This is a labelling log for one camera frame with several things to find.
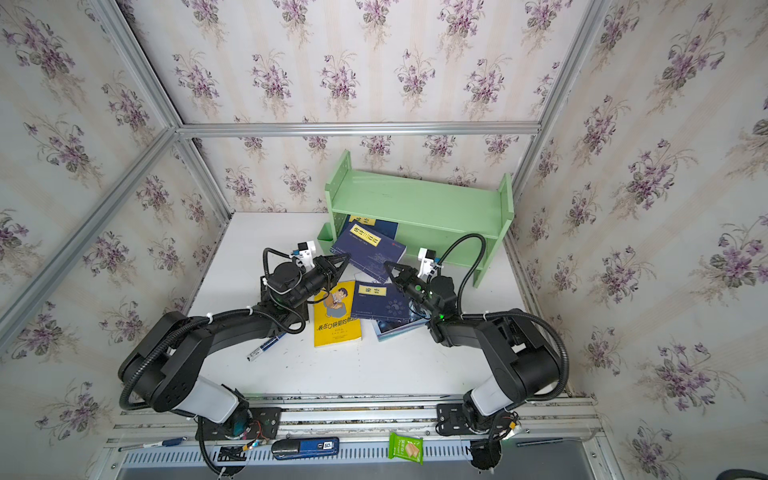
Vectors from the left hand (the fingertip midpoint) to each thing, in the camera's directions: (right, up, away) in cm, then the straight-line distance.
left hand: (352, 253), depth 79 cm
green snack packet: (+14, -46, -10) cm, 49 cm away
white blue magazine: (+9, -24, +10) cm, 27 cm away
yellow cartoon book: (-8, -20, +12) cm, 25 cm away
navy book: (+4, +1, +3) cm, 6 cm away
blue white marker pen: (-27, -28, +5) cm, 39 cm away
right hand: (+7, -4, +1) cm, 8 cm away
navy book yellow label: (+6, -16, +15) cm, 22 cm away
